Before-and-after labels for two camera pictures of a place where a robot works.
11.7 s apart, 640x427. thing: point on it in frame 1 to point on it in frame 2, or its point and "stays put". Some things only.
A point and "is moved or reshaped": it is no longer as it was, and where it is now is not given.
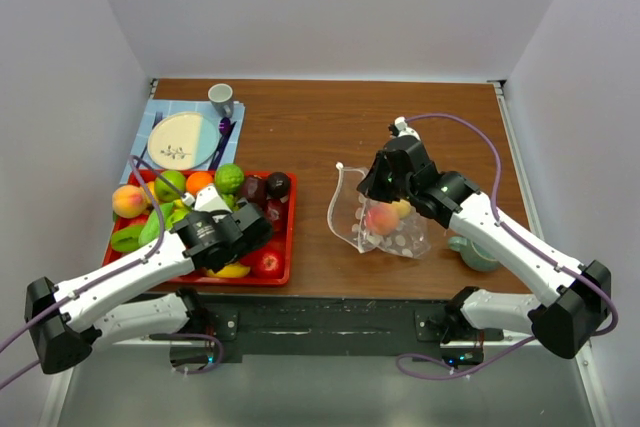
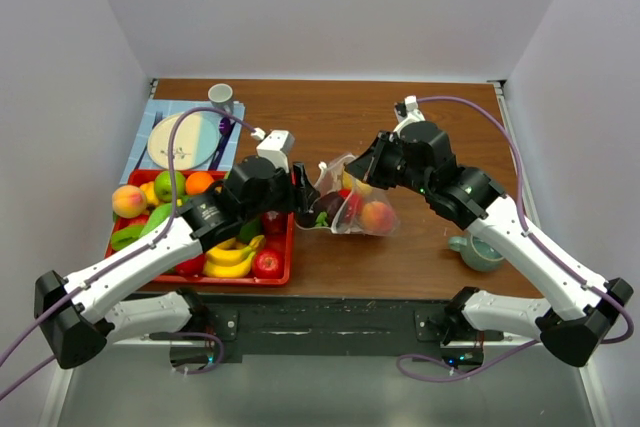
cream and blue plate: (183, 141) stays put
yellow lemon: (403, 208) to (357, 186)
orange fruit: (197, 181) stays put
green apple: (166, 192) stays put
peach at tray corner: (129, 201) stays put
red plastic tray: (150, 200) stays put
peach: (382, 218) stays put
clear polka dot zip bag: (364, 224) is moved or reshaped
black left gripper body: (239, 253) to (280, 197)
